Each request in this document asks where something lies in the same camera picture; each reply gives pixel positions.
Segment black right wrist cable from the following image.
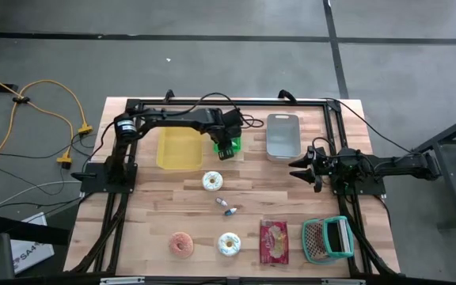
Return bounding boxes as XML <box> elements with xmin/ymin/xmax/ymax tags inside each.
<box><xmin>310</xmin><ymin>136</ymin><xmax>344</xmax><ymax>159</ymax></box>

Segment black metal stand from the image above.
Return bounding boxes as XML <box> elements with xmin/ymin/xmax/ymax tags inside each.
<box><xmin>409</xmin><ymin>108</ymin><xmax>456</xmax><ymax>230</ymax></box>

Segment grey plastic bin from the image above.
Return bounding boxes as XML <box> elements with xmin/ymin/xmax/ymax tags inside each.
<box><xmin>265</xmin><ymin>113</ymin><xmax>302</xmax><ymax>162</ymax></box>

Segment red snack packet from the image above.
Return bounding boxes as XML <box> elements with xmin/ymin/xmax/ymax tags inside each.
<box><xmin>259</xmin><ymin>219</ymin><xmax>290</xmax><ymax>266</ymax></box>

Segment yellow extension cable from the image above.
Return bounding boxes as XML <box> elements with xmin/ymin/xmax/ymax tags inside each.
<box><xmin>0</xmin><ymin>66</ymin><xmax>94</xmax><ymax>136</ymax></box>
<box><xmin>0</xmin><ymin>97</ymin><xmax>74</xmax><ymax>170</ymax></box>

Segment pink sprinkled donut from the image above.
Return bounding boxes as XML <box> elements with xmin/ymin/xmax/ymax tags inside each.
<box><xmin>168</xmin><ymin>231</ymin><xmax>195</xmax><ymax>260</ymax></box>

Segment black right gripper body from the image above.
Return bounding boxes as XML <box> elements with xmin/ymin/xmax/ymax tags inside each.
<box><xmin>310</xmin><ymin>146</ymin><xmax>342</xmax><ymax>194</ymax></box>

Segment black aluminium table frame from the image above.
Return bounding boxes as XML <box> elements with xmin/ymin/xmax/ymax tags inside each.
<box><xmin>64</xmin><ymin>97</ymin><xmax>401</xmax><ymax>285</ymax></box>

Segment white labelled box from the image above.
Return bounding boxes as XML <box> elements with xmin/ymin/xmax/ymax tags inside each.
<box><xmin>9</xmin><ymin>211</ymin><xmax>55</xmax><ymax>275</ymax></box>

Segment white floor cable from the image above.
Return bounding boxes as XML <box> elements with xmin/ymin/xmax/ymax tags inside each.
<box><xmin>0</xmin><ymin>180</ymin><xmax>85</xmax><ymax>211</ymax></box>

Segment white iced donut blue sprinkles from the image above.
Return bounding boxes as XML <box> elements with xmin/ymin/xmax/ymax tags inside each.
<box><xmin>201</xmin><ymin>170</ymin><xmax>224</xmax><ymax>192</ymax></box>
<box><xmin>217</xmin><ymin>232</ymin><xmax>242</xmax><ymax>257</ymax></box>

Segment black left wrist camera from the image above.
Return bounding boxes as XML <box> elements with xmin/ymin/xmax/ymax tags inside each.
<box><xmin>222</xmin><ymin>108</ymin><xmax>245</xmax><ymax>128</ymax></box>

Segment black cable to right arm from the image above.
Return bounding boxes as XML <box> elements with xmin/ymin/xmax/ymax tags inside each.
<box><xmin>321</xmin><ymin>97</ymin><xmax>416</xmax><ymax>154</ymax></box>

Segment yellow translucent plastic bin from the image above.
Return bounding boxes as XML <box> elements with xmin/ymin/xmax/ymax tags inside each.
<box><xmin>155</xmin><ymin>126</ymin><xmax>205</xmax><ymax>171</ymax></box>

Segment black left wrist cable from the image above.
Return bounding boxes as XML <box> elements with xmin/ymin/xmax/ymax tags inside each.
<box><xmin>172</xmin><ymin>92</ymin><xmax>265</xmax><ymax>130</ymax></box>

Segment teal box grater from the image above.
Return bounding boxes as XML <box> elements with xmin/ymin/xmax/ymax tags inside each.
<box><xmin>301</xmin><ymin>215</ymin><xmax>355</xmax><ymax>265</ymax></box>

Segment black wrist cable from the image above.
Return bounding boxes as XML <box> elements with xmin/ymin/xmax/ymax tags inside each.
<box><xmin>172</xmin><ymin>92</ymin><xmax>265</xmax><ymax>130</ymax></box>
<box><xmin>310</xmin><ymin>136</ymin><xmax>344</xmax><ymax>159</ymax></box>

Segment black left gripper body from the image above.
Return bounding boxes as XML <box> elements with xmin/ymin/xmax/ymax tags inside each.
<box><xmin>207</xmin><ymin>114</ymin><xmax>241</xmax><ymax>148</ymax></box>

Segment black floor cable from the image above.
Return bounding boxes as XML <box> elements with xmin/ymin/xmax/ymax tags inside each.
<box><xmin>0</xmin><ymin>134</ymin><xmax>108</xmax><ymax>159</ymax></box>

